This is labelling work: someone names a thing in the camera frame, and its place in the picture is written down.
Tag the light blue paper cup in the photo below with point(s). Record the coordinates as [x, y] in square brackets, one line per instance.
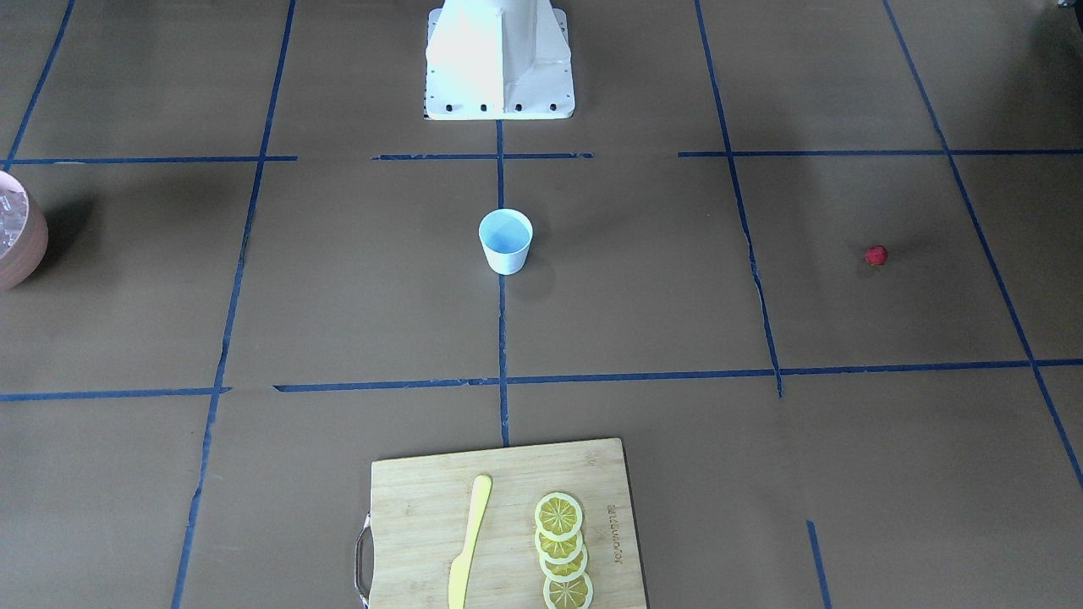
[505, 236]

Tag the yellow plastic knife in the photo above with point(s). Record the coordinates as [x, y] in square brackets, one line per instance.
[460, 567]

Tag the wooden cutting board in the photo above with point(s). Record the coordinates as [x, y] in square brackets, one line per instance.
[417, 525]

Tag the red strawberry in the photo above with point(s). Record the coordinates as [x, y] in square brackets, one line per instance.
[876, 256]

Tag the pink bowl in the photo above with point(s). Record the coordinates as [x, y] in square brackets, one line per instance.
[26, 255]

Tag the white pedestal column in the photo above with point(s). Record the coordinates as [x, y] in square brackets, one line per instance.
[498, 60]

